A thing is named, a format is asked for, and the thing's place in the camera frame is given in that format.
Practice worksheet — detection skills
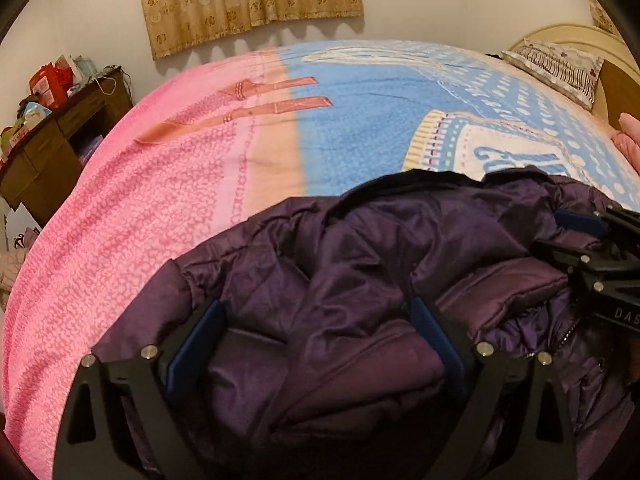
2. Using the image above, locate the dark purple quilted jacket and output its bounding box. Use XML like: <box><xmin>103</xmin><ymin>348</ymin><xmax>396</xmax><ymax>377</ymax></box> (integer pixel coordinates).
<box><xmin>94</xmin><ymin>169</ymin><xmax>634</xmax><ymax>479</ymax></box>

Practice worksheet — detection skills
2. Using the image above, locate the pink folded quilt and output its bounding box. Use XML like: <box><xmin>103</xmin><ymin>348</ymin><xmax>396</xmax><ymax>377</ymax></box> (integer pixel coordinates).
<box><xmin>612</xmin><ymin>113</ymin><xmax>640</xmax><ymax>174</ymax></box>

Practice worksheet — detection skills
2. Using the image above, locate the patterned grey white pillow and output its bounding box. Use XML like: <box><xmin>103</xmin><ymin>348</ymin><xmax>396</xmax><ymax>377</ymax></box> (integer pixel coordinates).
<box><xmin>502</xmin><ymin>39</ymin><xmax>604</xmax><ymax>112</ymax></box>

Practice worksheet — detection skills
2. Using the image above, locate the cream round headboard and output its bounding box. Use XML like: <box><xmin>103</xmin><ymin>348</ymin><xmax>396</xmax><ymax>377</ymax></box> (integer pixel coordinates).
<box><xmin>508</xmin><ymin>22</ymin><xmax>640</xmax><ymax>131</ymax></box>

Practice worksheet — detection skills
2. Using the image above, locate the beige curtain right window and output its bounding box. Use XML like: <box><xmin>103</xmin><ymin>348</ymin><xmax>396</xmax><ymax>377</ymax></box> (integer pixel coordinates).
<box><xmin>588</xmin><ymin>0</ymin><xmax>620</xmax><ymax>37</ymax></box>

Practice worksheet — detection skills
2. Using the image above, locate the brown wooden desk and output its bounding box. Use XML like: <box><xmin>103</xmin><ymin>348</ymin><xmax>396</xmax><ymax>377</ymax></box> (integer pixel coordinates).
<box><xmin>1</xmin><ymin>65</ymin><xmax>132</xmax><ymax>226</ymax></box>

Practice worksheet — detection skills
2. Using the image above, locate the pink and blue bed blanket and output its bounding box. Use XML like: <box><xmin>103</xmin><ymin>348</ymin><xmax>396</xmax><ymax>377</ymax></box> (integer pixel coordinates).
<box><xmin>2</xmin><ymin>40</ymin><xmax>639</xmax><ymax>479</ymax></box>

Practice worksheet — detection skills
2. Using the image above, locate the red box on desk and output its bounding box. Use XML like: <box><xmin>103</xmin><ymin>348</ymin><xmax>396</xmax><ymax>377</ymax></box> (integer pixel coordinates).
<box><xmin>29</xmin><ymin>63</ymin><xmax>74</xmax><ymax>110</ymax></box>

